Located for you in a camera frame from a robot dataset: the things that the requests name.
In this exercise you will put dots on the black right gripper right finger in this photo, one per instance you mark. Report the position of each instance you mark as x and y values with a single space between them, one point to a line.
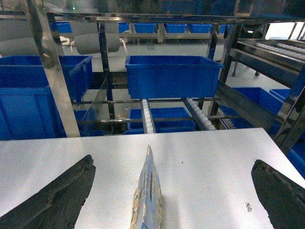
282 198

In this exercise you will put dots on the grey office chair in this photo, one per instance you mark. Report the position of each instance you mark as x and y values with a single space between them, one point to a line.
89 43

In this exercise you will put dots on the flower gift bag with figures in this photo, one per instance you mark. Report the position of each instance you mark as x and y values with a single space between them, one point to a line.
147 207

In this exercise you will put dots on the blue bin left stack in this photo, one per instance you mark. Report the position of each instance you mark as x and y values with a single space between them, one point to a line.
27 106

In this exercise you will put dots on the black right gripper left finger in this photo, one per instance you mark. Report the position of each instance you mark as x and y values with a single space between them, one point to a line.
57 205

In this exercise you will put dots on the steel rack frame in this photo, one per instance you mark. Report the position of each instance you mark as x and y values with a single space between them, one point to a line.
40 13

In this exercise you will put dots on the blue bin on rack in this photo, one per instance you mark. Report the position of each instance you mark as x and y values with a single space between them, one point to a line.
169 76

